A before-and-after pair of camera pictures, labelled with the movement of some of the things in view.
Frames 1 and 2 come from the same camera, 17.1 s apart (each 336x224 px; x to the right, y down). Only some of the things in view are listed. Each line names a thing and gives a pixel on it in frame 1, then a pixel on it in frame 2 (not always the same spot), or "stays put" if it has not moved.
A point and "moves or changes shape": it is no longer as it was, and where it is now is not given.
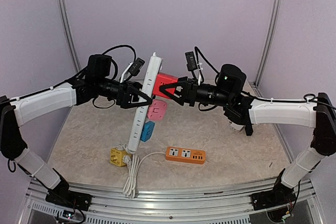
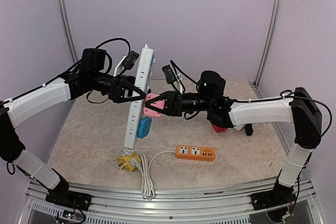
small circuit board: (68, 214) stays put
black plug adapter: (191, 62) to (169, 74)
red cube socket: (161, 79) to (219, 129)
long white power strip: (155, 63) to (136, 109)
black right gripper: (188, 92) to (172, 104)
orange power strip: (185, 155) moves or changes shape
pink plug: (157, 110) moves or changes shape
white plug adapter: (235, 127) stays put
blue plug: (147, 130) moves or changes shape
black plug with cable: (248, 128) stays put
